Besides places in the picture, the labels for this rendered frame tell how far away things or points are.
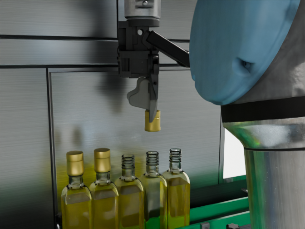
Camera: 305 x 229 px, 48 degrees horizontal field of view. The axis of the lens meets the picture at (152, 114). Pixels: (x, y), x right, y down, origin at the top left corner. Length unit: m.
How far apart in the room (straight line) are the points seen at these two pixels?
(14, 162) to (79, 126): 0.17
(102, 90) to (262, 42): 0.64
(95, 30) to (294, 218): 0.69
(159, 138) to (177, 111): 0.09
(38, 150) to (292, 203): 0.68
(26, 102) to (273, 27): 0.68
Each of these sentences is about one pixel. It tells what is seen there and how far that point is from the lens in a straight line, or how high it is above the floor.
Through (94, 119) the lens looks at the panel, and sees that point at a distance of 0.83.
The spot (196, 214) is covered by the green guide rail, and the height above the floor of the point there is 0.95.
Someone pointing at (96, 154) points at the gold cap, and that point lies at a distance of 0.71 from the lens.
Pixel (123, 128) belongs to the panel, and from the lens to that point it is 0.86.
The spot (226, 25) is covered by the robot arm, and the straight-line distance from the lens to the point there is 0.25.
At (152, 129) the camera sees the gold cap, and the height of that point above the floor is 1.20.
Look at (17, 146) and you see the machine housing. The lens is 0.85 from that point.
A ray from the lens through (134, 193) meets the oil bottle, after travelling 0.75.
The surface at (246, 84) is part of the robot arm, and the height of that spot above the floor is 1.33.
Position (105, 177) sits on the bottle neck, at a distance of 0.73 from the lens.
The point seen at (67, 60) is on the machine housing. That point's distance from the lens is 0.82.
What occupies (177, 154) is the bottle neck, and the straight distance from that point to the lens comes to 0.78.
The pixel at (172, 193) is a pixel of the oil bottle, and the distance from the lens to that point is 0.79.
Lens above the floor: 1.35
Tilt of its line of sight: 9 degrees down
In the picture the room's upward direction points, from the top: straight up
